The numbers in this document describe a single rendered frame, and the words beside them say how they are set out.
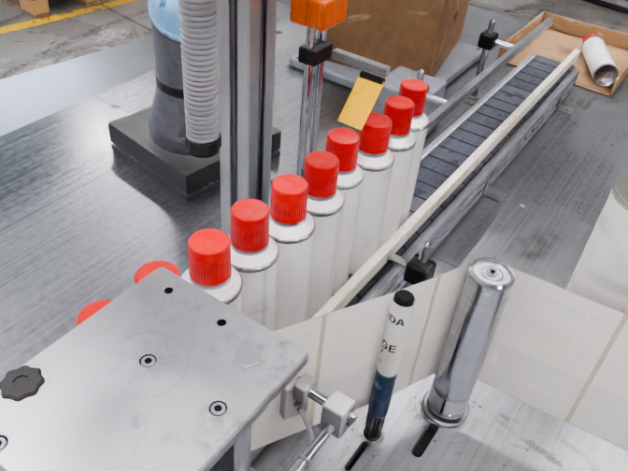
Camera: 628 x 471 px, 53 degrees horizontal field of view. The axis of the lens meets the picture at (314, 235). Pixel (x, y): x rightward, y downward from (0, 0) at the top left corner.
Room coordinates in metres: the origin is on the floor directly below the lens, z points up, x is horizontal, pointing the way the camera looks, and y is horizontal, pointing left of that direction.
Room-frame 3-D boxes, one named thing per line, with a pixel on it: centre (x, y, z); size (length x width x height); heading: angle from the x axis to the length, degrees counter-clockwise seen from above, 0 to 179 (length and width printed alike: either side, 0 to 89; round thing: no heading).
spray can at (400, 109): (0.64, -0.08, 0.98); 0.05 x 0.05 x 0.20
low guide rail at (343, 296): (0.83, -0.24, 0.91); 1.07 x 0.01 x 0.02; 149
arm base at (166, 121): (0.88, 0.20, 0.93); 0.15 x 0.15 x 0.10
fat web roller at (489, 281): (0.39, -0.15, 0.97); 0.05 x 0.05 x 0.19
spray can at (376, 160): (0.59, -0.05, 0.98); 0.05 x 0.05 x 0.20
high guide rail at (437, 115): (0.87, -0.17, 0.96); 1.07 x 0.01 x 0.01; 149
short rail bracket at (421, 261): (0.56, -0.13, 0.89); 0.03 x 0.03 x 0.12; 59
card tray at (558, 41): (1.46, -0.57, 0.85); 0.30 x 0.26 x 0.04; 149
